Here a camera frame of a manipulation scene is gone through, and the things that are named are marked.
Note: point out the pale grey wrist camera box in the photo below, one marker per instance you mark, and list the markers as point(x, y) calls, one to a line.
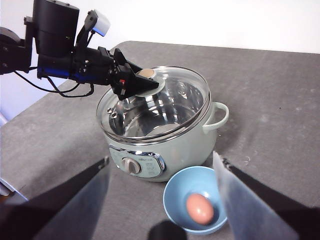
point(101, 22)

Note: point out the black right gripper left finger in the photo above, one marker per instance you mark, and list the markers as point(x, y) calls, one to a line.
point(55, 215)

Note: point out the glass lid with green knob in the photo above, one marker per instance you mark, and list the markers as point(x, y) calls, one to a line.
point(180, 100)

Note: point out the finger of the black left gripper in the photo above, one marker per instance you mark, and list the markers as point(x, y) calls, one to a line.
point(125, 61)
point(135, 83)

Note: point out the pale green electric steamer pot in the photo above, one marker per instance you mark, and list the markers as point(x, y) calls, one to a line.
point(187, 150)

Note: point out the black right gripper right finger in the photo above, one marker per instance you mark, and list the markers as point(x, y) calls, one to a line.
point(262, 212)

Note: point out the blue ribbed bowl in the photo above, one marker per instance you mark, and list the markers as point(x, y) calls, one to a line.
point(177, 190)

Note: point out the brown egg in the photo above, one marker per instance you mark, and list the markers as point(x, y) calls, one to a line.
point(200, 208)

